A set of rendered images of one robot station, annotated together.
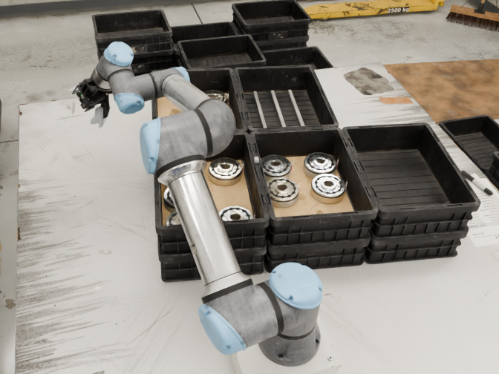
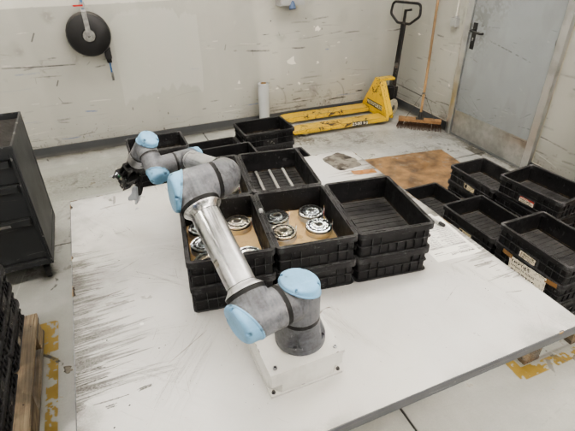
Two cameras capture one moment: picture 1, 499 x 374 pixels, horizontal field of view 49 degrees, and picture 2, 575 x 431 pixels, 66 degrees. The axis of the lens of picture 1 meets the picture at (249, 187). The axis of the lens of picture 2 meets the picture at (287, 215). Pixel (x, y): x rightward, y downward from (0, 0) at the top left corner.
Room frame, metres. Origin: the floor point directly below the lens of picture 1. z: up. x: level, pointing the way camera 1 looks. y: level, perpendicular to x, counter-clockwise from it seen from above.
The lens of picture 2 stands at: (-0.18, -0.02, 1.82)
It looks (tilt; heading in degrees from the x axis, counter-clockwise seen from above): 32 degrees down; 356
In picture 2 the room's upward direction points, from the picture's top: 1 degrees counter-clockwise
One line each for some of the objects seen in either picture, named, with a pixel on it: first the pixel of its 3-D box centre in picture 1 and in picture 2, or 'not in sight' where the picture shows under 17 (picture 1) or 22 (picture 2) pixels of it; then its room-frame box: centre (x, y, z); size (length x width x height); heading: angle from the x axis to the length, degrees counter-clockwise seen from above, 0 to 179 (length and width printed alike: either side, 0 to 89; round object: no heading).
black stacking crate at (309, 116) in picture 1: (281, 110); (277, 180); (1.64, -0.10, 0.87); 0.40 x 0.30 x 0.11; 11
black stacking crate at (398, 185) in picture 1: (402, 178); (374, 215); (1.30, -0.47, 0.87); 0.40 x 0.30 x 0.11; 11
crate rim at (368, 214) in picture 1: (309, 172); (302, 215); (1.24, -0.17, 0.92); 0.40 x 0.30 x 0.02; 11
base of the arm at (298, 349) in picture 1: (289, 326); (299, 324); (0.75, -0.12, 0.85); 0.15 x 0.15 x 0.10
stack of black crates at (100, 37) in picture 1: (134, 60); (161, 170); (2.80, 0.70, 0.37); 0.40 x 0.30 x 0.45; 109
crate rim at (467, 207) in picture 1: (405, 165); (375, 204); (1.30, -0.47, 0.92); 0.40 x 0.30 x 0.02; 11
